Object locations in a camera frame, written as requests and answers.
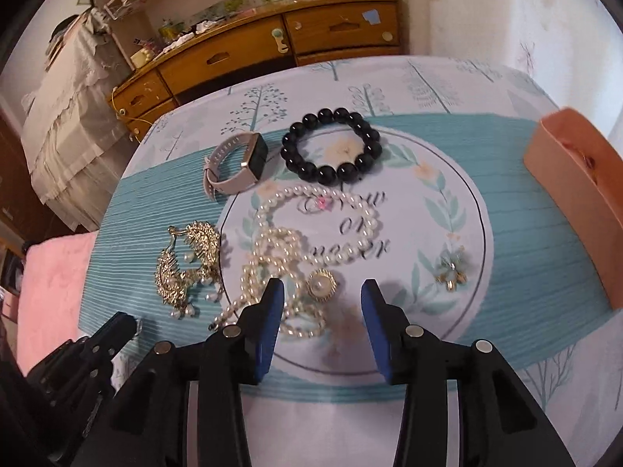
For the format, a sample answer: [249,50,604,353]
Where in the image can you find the gold pearl earrings cluster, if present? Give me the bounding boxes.
[154,221,223,320]

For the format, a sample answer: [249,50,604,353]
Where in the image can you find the gold flower brooch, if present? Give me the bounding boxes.
[435,247,468,292]

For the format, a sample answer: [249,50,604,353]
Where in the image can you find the white pearl necklace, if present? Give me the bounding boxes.
[208,184,382,341]

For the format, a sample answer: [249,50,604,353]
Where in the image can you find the pink strap smartwatch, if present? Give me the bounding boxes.
[203,132,268,199]

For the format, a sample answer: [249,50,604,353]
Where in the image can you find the round pearl gold brooch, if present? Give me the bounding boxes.
[306,269,338,304]

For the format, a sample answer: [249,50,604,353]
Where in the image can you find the black bead bracelet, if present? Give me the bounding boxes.
[280,106,384,186]

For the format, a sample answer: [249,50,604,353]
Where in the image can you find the pink quilted blanket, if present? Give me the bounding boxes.
[17,232,97,374]

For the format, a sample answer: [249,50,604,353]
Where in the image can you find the lace-covered furniture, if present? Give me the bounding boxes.
[21,9,136,231]

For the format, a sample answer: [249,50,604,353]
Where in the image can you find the pink paper tray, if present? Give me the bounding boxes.
[524,107,623,310]

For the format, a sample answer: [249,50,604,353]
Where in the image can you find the tree-print tablecloth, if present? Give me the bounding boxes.
[77,55,623,467]

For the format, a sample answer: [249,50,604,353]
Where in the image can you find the wooden desk with drawers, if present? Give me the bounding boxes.
[109,0,405,141]

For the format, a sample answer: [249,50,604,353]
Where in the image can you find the white floral curtain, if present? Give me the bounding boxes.
[401,0,622,147]

